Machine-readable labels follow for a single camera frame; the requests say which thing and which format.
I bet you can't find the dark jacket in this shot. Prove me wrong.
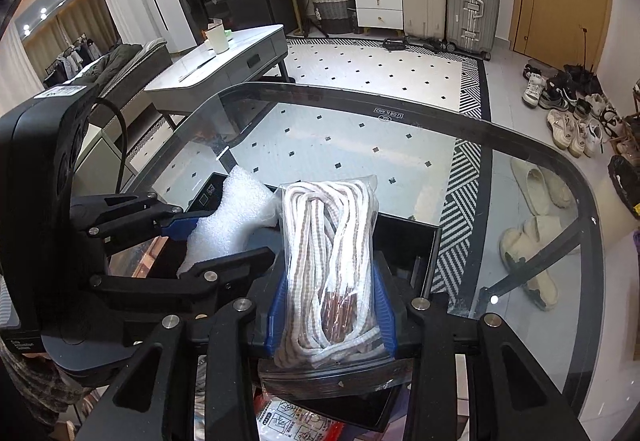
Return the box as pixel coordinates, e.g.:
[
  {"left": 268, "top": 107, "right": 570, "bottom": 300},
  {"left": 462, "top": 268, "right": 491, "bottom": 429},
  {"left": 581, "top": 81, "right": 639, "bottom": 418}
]
[{"left": 91, "top": 42, "right": 144, "bottom": 88}]

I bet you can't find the white foam wrap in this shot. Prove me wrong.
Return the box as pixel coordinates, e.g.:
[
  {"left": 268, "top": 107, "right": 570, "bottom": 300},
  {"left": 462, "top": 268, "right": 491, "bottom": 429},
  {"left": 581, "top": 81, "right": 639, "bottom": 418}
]
[{"left": 177, "top": 166, "right": 281, "bottom": 279}]

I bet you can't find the white coffee table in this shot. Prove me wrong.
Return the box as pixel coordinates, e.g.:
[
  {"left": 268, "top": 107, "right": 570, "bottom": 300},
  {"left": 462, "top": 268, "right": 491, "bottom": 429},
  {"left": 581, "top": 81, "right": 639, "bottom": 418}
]
[{"left": 144, "top": 24, "right": 297, "bottom": 123}]

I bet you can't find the black trash bag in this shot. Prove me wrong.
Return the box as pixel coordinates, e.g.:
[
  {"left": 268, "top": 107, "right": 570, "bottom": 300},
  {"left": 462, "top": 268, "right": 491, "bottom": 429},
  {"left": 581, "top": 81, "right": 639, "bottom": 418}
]
[{"left": 607, "top": 154, "right": 640, "bottom": 218}]

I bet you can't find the clothes rack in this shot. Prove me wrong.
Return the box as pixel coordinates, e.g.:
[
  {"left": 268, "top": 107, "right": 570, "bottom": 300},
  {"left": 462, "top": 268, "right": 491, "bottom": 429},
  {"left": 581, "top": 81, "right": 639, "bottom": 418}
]
[{"left": 42, "top": 36, "right": 109, "bottom": 88}]

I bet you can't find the black cable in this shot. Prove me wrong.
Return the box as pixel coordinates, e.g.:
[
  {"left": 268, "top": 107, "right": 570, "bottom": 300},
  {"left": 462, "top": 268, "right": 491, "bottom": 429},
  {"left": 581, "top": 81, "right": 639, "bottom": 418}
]
[{"left": 91, "top": 98, "right": 129, "bottom": 196}]

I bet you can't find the white cup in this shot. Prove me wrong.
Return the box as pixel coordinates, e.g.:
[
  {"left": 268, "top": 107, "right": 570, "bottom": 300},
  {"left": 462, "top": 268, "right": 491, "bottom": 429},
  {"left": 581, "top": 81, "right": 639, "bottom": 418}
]
[{"left": 206, "top": 20, "right": 231, "bottom": 55}]

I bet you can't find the bagged white brown rope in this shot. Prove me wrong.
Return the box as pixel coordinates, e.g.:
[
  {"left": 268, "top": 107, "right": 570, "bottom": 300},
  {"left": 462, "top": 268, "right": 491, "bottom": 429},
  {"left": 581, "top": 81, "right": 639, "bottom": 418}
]
[{"left": 257, "top": 174, "right": 416, "bottom": 402}]

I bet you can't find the pile of shoes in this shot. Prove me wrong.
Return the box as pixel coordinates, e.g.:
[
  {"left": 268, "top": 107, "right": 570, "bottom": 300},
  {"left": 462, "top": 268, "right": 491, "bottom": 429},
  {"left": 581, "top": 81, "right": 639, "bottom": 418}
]
[{"left": 522, "top": 62, "right": 640, "bottom": 160}]

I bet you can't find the person's plaid clothing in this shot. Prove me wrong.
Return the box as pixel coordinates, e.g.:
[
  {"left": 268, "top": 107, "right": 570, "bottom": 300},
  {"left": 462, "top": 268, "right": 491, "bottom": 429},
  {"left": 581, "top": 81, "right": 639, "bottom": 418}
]
[{"left": 0, "top": 336, "right": 98, "bottom": 441}]

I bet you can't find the black umbrella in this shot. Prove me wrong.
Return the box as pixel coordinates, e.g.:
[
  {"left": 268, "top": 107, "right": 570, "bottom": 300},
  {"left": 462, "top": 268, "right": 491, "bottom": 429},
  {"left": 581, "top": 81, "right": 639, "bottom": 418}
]
[{"left": 563, "top": 25, "right": 609, "bottom": 93}]

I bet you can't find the wicker basket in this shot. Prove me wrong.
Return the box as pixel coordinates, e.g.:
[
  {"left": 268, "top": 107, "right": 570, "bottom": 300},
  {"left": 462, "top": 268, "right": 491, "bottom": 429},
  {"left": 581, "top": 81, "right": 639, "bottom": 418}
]
[{"left": 308, "top": 0, "right": 356, "bottom": 35}]

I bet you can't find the black white patterned rug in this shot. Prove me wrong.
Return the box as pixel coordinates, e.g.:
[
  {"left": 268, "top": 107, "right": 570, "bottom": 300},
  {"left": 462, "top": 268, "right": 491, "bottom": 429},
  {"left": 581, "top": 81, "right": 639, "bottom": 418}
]
[{"left": 125, "top": 38, "right": 494, "bottom": 318}]

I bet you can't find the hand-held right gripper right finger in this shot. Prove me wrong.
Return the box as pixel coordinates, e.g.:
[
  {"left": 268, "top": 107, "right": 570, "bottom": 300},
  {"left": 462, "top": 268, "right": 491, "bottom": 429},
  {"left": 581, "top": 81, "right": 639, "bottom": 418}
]
[{"left": 375, "top": 266, "right": 596, "bottom": 441}]

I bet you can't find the cream slipper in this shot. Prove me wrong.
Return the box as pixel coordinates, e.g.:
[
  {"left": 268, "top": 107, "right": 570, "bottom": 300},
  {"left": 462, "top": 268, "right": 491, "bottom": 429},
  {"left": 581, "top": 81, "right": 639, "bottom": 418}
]
[
  {"left": 510, "top": 156, "right": 552, "bottom": 217},
  {"left": 499, "top": 215, "right": 559, "bottom": 273},
  {"left": 520, "top": 265, "right": 561, "bottom": 313},
  {"left": 542, "top": 166, "right": 577, "bottom": 209}
]

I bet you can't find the silver suitcase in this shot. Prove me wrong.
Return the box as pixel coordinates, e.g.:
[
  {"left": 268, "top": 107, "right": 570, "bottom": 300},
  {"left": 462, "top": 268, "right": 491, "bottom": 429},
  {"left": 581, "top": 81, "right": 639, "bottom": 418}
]
[{"left": 446, "top": 0, "right": 502, "bottom": 60}]

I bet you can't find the black cardboard box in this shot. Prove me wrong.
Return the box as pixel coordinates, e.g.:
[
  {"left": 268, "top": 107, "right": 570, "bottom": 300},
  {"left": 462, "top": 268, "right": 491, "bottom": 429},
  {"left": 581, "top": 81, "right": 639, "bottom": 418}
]
[{"left": 107, "top": 174, "right": 443, "bottom": 433}]

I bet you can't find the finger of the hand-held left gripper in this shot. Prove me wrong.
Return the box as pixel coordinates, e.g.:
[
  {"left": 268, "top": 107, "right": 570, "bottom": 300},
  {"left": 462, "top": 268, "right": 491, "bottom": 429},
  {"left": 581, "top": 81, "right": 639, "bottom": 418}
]
[
  {"left": 70, "top": 191, "right": 201, "bottom": 243},
  {"left": 90, "top": 246, "right": 277, "bottom": 318}
]

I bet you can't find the red white printed packet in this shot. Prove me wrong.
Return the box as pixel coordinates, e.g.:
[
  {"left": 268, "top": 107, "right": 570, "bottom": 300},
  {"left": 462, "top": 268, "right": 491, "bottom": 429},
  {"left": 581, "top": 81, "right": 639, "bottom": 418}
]
[{"left": 255, "top": 396, "right": 346, "bottom": 441}]

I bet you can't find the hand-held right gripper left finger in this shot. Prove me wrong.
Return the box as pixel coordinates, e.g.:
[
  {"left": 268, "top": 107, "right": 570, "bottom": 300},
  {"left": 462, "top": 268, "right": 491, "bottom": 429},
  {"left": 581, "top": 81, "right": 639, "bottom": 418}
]
[{"left": 100, "top": 271, "right": 293, "bottom": 441}]

